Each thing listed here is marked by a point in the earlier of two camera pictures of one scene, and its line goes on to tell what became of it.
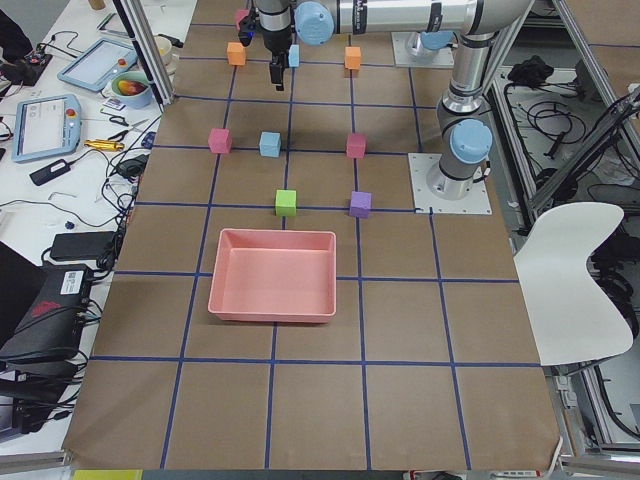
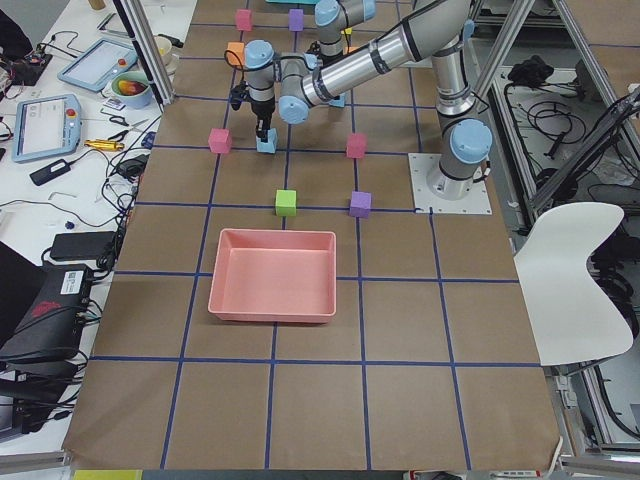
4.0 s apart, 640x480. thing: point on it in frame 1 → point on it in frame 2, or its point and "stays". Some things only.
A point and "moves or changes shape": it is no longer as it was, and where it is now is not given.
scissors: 120,135 stays
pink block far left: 356,145 stays
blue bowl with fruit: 133,89 stays
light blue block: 293,56 moves or changes shape
